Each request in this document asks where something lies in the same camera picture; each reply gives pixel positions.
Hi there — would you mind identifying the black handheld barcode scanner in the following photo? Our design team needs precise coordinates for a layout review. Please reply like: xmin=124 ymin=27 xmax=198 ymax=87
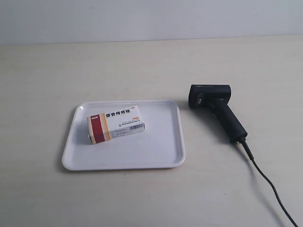
xmin=188 ymin=84 xmax=248 ymax=143

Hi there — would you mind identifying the black scanner cable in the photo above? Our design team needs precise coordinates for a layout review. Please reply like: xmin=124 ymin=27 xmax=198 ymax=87
xmin=239 ymin=138 xmax=300 ymax=227

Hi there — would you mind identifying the white red medicine box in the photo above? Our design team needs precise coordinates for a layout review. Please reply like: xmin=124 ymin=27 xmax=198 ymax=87
xmin=88 ymin=105 xmax=145 ymax=144

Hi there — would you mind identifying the white plastic tray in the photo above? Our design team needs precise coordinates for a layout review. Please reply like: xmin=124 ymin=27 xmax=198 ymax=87
xmin=62 ymin=100 xmax=186 ymax=171

